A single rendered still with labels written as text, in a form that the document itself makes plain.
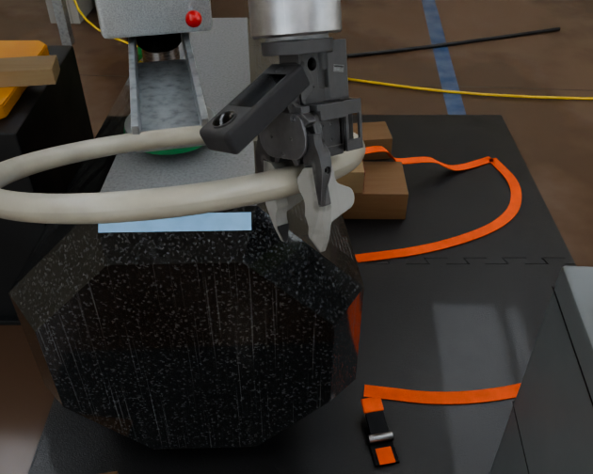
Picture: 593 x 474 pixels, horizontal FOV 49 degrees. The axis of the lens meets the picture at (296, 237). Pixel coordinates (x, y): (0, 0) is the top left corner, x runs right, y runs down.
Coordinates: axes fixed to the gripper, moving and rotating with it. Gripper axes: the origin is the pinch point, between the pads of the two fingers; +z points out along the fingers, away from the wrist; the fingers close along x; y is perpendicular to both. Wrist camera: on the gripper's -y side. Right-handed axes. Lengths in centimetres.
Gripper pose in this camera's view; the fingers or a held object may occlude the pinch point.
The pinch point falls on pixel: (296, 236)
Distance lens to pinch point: 69.1
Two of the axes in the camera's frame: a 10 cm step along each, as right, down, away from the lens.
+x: -6.6, -1.8, 7.3
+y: 7.5, -2.6, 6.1
